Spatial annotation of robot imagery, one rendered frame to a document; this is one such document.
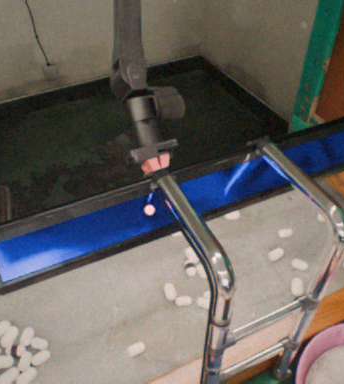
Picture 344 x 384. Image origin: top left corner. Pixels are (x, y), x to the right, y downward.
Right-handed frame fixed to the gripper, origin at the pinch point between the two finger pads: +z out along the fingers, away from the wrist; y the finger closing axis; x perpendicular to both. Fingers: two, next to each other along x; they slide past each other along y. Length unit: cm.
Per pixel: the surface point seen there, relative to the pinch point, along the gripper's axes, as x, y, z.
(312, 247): -2.5, 27.4, 21.9
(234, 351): -13.6, -1.1, 31.4
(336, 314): -14.7, 19.6, 32.6
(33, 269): -32.0, -26.9, 7.1
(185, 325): -5.8, -6.1, 26.0
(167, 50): 177, 86, -109
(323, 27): -9, 45, -24
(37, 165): 151, -21, -47
